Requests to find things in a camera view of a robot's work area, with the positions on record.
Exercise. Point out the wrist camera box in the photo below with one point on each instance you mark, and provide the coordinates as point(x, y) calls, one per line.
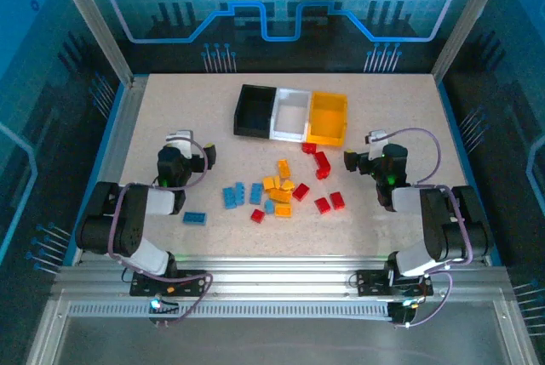
point(376, 138)
point(182, 138)

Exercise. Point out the aluminium frame side rail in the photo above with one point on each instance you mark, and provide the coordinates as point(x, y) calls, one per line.
point(123, 127)

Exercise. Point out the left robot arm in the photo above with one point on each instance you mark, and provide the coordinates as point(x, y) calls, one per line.
point(127, 220)

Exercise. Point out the black controller box with LED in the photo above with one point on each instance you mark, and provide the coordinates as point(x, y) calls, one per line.
point(168, 306)
point(398, 311)

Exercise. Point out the white plastic bin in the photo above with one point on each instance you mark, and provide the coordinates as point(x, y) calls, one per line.
point(291, 116)

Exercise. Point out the grey metal panel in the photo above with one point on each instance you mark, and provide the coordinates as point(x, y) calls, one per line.
point(277, 339)

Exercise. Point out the small blue lego brick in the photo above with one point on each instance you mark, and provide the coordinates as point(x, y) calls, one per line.
point(269, 206)

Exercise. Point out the black plastic bin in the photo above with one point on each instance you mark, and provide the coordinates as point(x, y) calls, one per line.
point(255, 112)

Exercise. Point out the yellow plastic bin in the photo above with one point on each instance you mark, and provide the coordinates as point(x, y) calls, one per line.
point(328, 120)

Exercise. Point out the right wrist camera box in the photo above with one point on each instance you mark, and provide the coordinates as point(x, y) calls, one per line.
point(376, 138)

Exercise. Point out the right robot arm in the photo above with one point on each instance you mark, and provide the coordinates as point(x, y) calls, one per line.
point(438, 220)

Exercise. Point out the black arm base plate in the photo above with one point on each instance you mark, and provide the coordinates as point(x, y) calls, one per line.
point(140, 286)
point(370, 284)

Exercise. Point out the red lego brick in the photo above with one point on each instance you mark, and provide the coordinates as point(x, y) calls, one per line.
point(309, 147)
point(320, 157)
point(300, 191)
point(257, 215)
point(322, 205)
point(337, 200)
point(324, 171)

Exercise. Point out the aluminium frame cross rail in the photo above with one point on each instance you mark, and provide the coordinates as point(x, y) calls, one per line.
point(277, 275)

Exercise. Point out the aluminium frame post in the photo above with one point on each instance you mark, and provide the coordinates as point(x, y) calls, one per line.
point(468, 20)
point(93, 29)

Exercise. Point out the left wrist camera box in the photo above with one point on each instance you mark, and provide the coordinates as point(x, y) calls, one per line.
point(182, 138)

